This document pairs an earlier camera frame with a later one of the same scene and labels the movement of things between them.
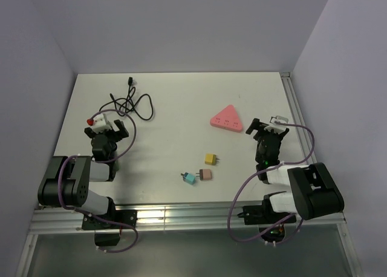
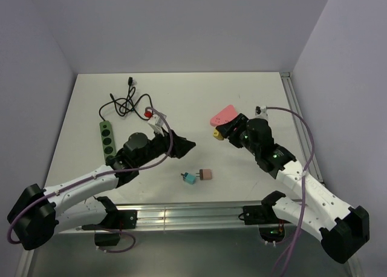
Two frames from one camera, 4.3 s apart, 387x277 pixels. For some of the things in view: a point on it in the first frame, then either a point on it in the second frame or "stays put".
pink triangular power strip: (227, 118) stays put
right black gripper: (259, 126) → (227, 130)
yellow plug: (211, 159) → (217, 135)
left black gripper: (123, 133) → (180, 146)
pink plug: (205, 175) stays put
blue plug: (188, 178) stays put
